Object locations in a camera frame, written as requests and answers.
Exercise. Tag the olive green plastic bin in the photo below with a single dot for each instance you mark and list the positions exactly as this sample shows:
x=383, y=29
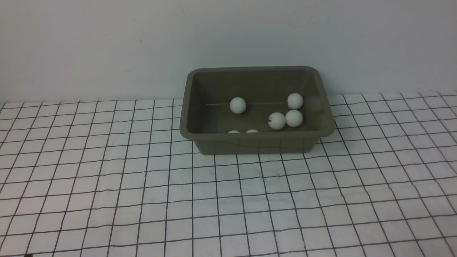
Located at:
x=206, y=116

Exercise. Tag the white checkered tablecloth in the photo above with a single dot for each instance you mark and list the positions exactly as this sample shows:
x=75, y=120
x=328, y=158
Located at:
x=117, y=179

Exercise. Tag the white printed ping-pong ball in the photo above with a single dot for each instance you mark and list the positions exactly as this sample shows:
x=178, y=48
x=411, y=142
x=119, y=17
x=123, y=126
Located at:
x=277, y=121
x=295, y=101

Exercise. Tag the white printed ping-pong ball front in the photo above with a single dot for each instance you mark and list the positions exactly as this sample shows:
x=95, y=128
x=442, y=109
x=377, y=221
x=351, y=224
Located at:
x=277, y=121

